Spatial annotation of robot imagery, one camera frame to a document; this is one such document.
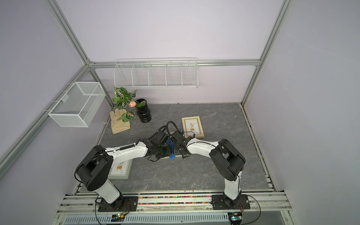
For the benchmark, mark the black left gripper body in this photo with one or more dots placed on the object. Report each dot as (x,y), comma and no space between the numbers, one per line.
(163,151)

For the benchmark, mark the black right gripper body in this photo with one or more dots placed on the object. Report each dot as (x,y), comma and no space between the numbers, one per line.
(177,148)

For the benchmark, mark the blue microfiber cloth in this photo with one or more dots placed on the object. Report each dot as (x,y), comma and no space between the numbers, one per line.
(171,145)

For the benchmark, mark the gold frame with plant print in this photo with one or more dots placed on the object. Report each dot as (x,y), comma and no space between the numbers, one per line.
(192,127)

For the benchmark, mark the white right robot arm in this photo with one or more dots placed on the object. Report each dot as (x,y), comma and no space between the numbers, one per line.
(226,158)

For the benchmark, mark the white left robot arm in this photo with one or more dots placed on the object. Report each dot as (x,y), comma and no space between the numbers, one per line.
(94,169)

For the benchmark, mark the glossy black vase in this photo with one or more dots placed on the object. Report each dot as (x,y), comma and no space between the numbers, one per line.
(143,110)

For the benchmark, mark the cream work glove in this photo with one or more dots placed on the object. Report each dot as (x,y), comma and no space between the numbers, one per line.
(117,124)

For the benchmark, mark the green artificial plant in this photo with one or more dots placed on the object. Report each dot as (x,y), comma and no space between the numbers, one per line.
(123,98)

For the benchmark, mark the green picture frame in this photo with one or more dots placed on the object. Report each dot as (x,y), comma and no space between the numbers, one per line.
(121,171)

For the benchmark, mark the aluminium rail base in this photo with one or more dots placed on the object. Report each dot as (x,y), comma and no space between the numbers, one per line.
(178,208)

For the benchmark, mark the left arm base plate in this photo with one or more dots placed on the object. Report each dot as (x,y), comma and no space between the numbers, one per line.
(121,204)

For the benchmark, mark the white wire wall shelf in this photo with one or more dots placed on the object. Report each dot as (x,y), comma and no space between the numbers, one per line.
(156,73)

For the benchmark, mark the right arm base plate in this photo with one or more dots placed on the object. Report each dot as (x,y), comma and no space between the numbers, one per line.
(222,202)

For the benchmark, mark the white wire basket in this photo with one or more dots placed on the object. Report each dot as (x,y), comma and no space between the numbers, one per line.
(78,105)

